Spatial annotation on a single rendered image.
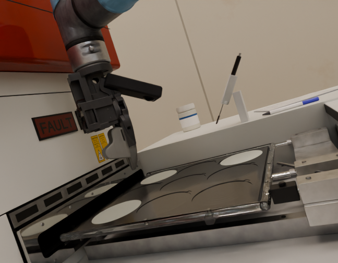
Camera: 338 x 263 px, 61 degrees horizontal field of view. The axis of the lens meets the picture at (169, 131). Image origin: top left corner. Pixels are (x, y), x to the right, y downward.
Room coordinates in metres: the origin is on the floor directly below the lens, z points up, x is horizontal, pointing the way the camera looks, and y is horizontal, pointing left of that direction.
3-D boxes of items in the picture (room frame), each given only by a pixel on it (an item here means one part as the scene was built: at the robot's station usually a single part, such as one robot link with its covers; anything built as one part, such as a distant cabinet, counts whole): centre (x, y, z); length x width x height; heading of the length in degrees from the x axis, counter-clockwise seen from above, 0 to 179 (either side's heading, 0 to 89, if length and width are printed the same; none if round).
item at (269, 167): (0.53, -0.16, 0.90); 0.38 x 0.01 x 0.01; 157
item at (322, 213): (0.52, -0.24, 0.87); 0.36 x 0.08 x 0.03; 157
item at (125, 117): (0.55, 0.08, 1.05); 0.05 x 0.02 x 0.09; 24
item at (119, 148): (0.55, 0.10, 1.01); 0.06 x 0.03 x 0.09; 114
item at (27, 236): (0.67, 0.20, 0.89); 0.44 x 0.02 x 0.10; 157
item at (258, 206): (0.44, 0.07, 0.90); 0.37 x 0.01 x 0.01; 67
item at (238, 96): (0.79, -0.19, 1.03); 0.06 x 0.04 x 0.13; 67
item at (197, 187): (0.60, 0.01, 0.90); 0.34 x 0.34 x 0.01; 67
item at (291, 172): (0.47, -0.16, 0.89); 0.05 x 0.01 x 0.01; 67
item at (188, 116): (1.08, -0.09, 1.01); 0.07 x 0.07 x 0.10
